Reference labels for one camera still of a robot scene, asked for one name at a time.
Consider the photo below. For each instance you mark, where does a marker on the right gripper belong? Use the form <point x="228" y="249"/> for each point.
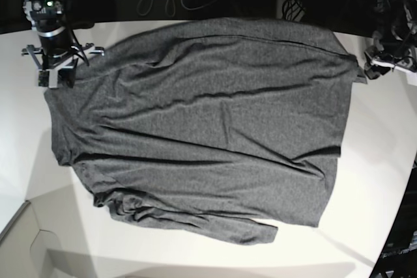
<point x="66" y="60"/>

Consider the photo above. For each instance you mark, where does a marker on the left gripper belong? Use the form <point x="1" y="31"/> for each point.
<point x="378" y="63"/>

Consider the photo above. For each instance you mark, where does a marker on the grey t-shirt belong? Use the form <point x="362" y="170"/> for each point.
<point x="211" y="126"/>

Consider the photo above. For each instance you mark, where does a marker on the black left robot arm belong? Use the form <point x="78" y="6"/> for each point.
<point x="394" y="40"/>

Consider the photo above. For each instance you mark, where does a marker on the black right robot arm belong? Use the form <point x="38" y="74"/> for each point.
<point x="60" y="50"/>

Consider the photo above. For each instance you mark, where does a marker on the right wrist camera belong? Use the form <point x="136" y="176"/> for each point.
<point x="55" y="79"/>

